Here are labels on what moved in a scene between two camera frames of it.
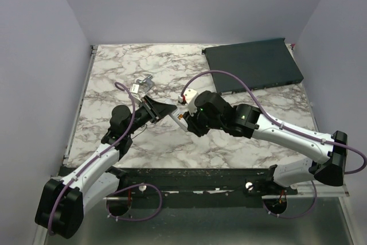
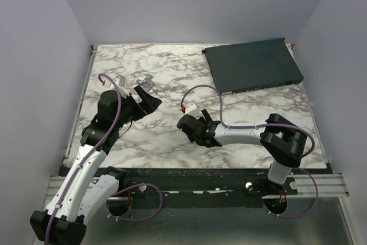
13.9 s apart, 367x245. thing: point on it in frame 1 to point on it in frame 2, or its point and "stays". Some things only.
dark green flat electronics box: x=258 y=64 stays
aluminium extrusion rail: x=307 y=190 stays
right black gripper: x=192 y=125 to x=207 y=118
